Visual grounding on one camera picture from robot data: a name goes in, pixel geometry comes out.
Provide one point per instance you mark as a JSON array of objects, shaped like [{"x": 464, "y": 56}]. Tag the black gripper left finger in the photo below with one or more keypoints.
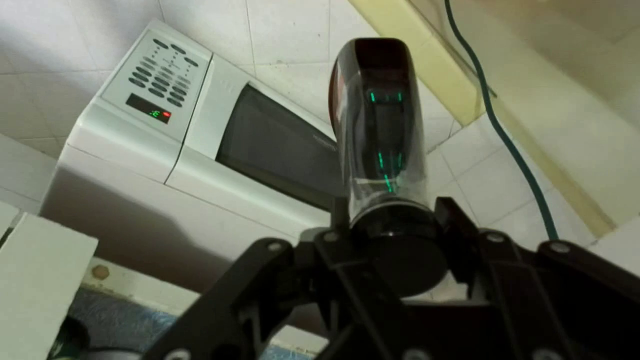
[{"x": 266, "y": 300}]

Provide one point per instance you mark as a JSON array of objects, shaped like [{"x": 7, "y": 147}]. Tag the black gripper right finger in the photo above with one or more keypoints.
[{"x": 547, "y": 307}]

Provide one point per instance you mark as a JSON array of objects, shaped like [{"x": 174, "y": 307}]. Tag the dark glass bottle black cap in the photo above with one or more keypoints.
[{"x": 380, "y": 133}]

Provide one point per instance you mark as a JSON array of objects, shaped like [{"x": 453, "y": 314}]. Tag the white lower cabinet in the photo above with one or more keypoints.
[{"x": 586, "y": 101}]

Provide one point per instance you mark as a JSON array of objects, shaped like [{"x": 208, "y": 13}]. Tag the white microwave oven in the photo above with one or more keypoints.
[{"x": 152, "y": 187}]

